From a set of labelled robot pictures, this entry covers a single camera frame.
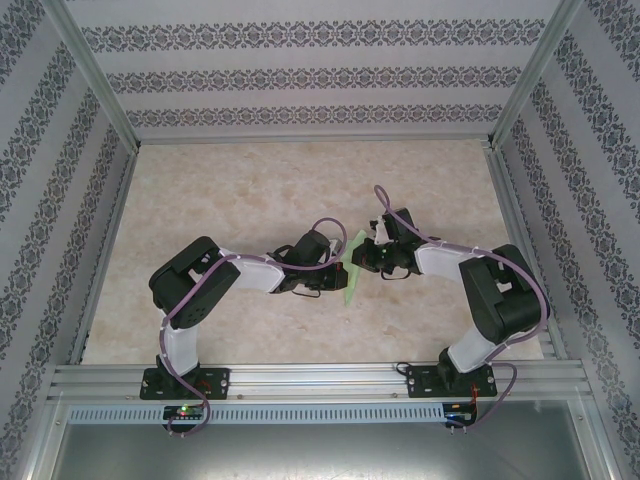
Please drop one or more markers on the green paper sheet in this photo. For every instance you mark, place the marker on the green paper sheet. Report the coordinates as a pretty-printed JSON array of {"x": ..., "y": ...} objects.
[{"x": 351, "y": 287}]

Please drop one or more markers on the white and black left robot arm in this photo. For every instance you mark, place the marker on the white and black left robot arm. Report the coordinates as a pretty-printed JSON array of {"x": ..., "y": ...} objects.
[{"x": 180, "y": 345}]

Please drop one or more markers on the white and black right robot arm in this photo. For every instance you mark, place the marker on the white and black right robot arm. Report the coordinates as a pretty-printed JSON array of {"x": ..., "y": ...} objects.
[{"x": 475, "y": 350}]

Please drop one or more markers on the grey metal sheet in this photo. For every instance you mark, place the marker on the grey metal sheet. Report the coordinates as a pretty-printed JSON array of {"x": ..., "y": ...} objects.
[{"x": 320, "y": 455}]

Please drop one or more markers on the controller board with green light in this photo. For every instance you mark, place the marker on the controller board with green light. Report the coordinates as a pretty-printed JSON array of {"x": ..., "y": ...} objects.
[{"x": 182, "y": 412}]

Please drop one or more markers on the aluminium mounting rail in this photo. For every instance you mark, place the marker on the aluminium mounting rail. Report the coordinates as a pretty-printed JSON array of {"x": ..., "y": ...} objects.
[{"x": 320, "y": 382}]

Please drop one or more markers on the aluminium side rail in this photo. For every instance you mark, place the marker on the aluminium side rail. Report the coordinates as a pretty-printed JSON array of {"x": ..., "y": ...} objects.
[
  {"x": 107, "y": 245},
  {"x": 512, "y": 215}
]

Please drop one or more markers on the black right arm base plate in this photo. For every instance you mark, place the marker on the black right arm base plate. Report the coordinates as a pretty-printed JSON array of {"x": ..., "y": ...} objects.
[{"x": 420, "y": 382}]

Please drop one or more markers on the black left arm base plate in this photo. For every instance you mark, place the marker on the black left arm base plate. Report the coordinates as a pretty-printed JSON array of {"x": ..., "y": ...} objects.
[{"x": 217, "y": 382}]

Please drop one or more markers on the aluminium frame post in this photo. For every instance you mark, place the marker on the aluminium frame post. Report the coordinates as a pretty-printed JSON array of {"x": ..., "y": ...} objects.
[
  {"x": 95, "y": 70},
  {"x": 535, "y": 70}
]

